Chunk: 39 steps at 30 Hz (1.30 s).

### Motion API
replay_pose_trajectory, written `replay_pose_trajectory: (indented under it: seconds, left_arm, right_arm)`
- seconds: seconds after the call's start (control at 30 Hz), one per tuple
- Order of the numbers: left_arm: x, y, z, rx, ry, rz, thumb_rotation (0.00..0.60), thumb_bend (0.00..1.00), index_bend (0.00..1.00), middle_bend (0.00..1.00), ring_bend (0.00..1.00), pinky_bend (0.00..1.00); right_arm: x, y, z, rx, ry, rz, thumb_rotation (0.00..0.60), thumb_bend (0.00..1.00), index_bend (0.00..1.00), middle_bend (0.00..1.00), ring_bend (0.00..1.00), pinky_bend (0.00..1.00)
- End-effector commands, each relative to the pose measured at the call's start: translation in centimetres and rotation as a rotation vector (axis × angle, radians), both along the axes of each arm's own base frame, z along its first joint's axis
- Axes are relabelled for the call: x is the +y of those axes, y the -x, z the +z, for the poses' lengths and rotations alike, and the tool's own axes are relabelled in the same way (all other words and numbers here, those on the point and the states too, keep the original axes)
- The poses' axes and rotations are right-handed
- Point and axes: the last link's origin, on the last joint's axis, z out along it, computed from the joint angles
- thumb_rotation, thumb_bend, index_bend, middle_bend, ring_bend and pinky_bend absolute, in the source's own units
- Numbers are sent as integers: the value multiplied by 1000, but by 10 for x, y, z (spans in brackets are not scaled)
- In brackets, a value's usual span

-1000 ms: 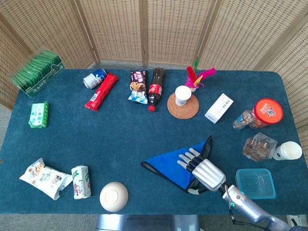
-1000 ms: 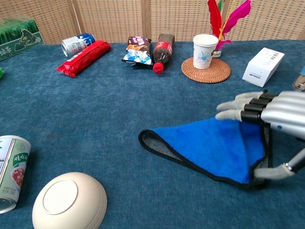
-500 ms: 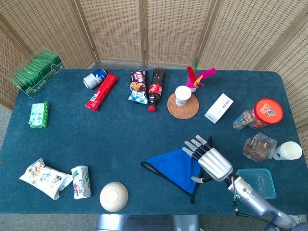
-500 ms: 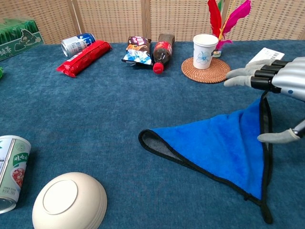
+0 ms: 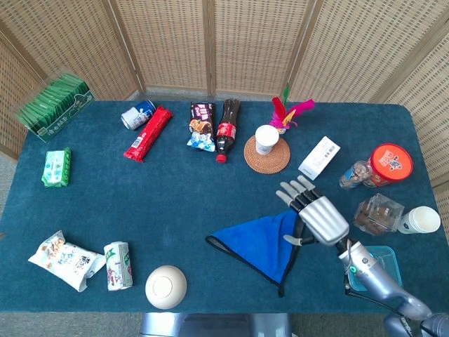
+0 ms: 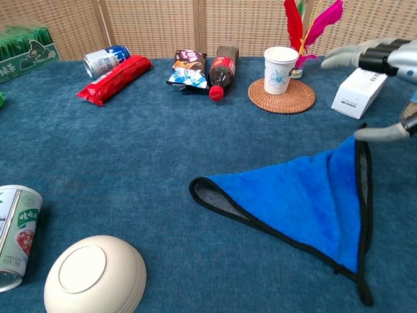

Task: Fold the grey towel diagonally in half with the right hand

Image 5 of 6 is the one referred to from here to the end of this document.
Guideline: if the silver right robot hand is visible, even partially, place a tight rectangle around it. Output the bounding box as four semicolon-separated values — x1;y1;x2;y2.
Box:
275;175;351;246

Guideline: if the grey and blue cloth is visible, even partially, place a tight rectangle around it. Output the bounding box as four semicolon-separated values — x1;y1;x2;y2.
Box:
205;209;303;298

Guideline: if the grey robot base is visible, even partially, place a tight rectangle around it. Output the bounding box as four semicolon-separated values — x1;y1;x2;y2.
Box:
139;312;293;337

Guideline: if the small clear nut jar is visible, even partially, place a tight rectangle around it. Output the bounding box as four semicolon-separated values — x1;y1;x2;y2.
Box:
338;160;373;190

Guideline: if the clear plastic cookie box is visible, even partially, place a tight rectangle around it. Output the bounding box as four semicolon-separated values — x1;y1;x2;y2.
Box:
352;192;406;237

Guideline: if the white cardboard carton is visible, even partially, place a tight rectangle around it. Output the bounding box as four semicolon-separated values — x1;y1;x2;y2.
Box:
297;136;342;181

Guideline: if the blue transparent food container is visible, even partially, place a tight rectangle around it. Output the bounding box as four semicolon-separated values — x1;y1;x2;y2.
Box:
345;245;404;292

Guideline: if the round woven rattan coaster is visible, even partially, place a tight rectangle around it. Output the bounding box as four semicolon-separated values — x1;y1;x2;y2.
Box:
243;135;292;174

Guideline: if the jar with orange-red lid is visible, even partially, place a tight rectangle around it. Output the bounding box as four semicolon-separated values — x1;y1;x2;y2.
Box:
364;143;414;188

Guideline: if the plain white paper cup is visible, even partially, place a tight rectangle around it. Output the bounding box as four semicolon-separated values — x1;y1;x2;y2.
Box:
255;124;280;156

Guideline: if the white cup with blue label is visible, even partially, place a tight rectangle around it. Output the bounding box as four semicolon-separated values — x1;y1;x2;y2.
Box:
397;205;442;234

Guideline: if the pink feather shuttlecock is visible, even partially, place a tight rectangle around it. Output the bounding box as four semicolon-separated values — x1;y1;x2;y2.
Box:
268;82;316;135

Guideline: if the cola bottle with red cap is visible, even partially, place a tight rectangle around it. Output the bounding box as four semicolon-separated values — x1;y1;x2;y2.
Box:
215;98;242;165

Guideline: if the colourful candy bag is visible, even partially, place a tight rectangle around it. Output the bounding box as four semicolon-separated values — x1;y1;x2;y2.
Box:
186;101;216;153

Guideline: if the dark blue carpet table cover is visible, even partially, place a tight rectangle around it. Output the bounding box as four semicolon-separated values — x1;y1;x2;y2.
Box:
0;100;449;314

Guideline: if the cream upturned bowl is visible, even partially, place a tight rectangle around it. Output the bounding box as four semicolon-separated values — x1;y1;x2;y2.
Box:
145;265;188;310

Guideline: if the woven bamboo folding screen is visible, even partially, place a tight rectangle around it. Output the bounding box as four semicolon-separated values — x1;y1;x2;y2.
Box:
0;0;449;246

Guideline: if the red biscuit pack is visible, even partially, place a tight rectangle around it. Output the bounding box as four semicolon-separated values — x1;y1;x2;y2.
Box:
123;105;174;164

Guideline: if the green and white porridge can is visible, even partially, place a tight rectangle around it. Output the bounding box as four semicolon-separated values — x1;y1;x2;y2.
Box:
103;241;134;292

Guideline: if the blue and white drink can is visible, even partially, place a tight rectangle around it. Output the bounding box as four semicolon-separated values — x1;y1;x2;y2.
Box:
120;99;157;131

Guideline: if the white snack bag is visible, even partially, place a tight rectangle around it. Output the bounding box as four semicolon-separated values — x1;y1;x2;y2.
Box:
27;230;106;293

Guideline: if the green tissue pack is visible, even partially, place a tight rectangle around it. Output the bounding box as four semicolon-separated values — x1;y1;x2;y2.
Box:
41;147;72;188

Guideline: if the green tea bag box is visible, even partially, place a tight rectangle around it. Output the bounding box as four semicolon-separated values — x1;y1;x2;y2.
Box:
14;72;95;143

